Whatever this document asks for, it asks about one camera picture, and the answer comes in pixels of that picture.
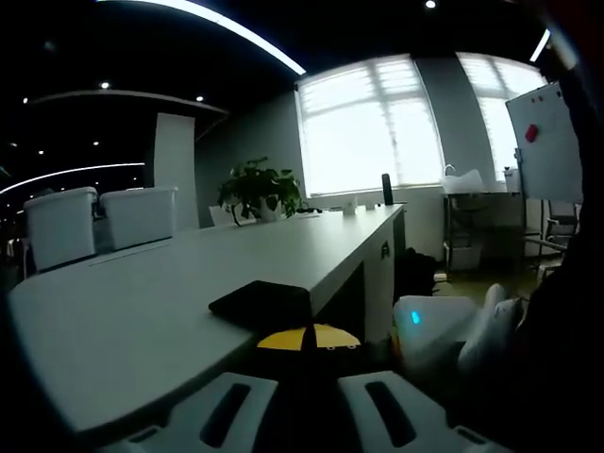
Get window with white blinds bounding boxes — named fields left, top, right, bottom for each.
left=455, top=50, right=548, bottom=183
left=294, top=53, right=447, bottom=199

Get black pad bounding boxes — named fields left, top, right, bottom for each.
left=208, top=279, right=312, bottom=331

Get black backpack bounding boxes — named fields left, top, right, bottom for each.
left=400, top=247, right=443, bottom=296

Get metal shelf cart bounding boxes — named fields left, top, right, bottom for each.
left=442, top=191, right=528, bottom=273

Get white standing card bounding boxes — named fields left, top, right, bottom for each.
left=209, top=205, right=237, bottom=228

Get white plastic storage box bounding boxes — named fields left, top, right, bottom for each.
left=100, top=185, right=179, bottom=252
left=23, top=186, right=99, bottom=273

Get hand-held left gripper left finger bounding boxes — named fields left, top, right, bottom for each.
left=123, top=326, right=316, bottom=453

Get whiteboard on stand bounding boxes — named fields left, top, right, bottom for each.
left=504, top=80, right=586, bottom=275

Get person's black clothing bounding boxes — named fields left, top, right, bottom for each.
left=471, top=70, right=604, bottom=453

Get office chair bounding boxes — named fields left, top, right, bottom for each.
left=528, top=200, right=584, bottom=273

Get white desk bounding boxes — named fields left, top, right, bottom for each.
left=8, top=203, right=408, bottom=435

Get green potted plant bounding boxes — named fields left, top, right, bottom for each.
left=216, top=157, right=303, bottom=227

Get white plastic bag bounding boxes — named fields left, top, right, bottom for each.
left=441, top=162, right=487, bottom=193

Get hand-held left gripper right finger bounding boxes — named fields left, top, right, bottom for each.
left=306, top=323, right=504, bottom=453

